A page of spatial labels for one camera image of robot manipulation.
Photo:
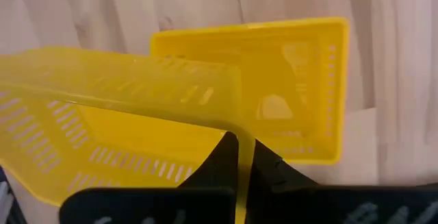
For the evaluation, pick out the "yellow plastic slotted basket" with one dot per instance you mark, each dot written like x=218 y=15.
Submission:
x=308 y=80
x=137 y=80

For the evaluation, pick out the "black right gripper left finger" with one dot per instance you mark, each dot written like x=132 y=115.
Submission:
x=154 y=205

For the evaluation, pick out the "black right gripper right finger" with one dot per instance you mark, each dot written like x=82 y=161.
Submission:
x=308 y=203

